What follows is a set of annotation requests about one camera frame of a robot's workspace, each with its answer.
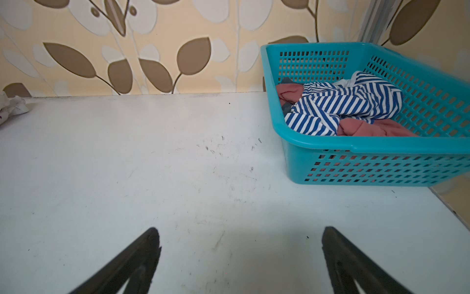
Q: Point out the red white striped tank top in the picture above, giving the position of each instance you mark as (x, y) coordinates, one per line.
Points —
(11, 107)

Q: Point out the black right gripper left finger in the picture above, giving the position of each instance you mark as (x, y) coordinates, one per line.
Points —
(132, 269)

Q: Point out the pink red garment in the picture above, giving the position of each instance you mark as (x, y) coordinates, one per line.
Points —
(371, 128)

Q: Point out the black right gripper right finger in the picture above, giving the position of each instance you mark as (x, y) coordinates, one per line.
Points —
(349, 268)

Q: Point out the blue white striped tank top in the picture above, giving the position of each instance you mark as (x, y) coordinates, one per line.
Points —
(330, 106)

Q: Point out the teal plastic laundry basket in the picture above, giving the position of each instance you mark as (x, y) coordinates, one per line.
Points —
(436, 109)

